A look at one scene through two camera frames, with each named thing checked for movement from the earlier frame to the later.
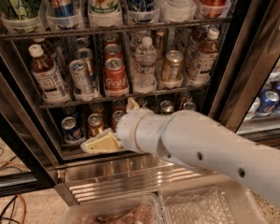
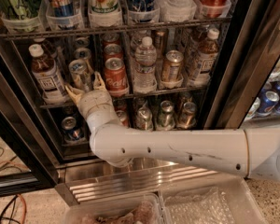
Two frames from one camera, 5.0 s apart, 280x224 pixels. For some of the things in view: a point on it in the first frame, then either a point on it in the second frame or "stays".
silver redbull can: [83, 87] stays
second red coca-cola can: [112, 50] stays
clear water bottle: [145, 77] stays
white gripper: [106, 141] to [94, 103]
